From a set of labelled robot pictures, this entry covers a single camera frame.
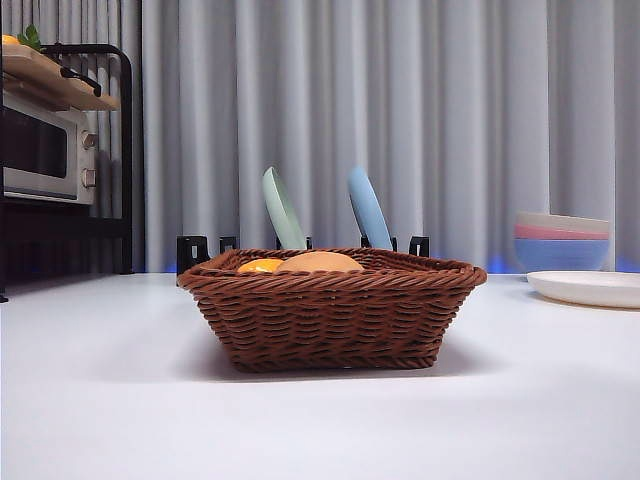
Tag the green leaves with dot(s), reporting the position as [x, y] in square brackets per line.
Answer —
[31, 36]

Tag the grey curtain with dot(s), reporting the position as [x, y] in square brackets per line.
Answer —
[450, 100]

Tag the beige bowl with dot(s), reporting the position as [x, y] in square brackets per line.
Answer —
[563, 220]

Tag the pink bowl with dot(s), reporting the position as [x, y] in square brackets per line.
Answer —
[553, 231]

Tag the white plate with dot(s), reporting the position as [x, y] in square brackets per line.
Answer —
[586, 287]

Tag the light blue plate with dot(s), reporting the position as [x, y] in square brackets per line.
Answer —
[370, 210]

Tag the black metal shelf frame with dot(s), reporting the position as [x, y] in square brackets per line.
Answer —
[126, 150]

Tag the blue bowl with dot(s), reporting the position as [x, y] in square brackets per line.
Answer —
[563, 252]

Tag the pale green plate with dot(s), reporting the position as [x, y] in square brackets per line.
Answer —
[283, 215]

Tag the black plate rack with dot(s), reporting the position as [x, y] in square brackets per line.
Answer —
[193, 250]

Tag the tan potato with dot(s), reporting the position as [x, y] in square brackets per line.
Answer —
[321, 262]

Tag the brown wicker basket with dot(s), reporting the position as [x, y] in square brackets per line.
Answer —
[325, 320]

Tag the yellow fruit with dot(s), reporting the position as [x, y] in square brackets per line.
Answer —
[9, 40]

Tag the wooden shelf board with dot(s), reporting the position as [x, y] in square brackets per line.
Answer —
[78, 100]

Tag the cream toaster oven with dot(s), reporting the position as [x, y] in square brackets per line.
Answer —
[32, 150]

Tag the orange plastic corn cob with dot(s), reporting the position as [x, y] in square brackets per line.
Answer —
[258, 265]

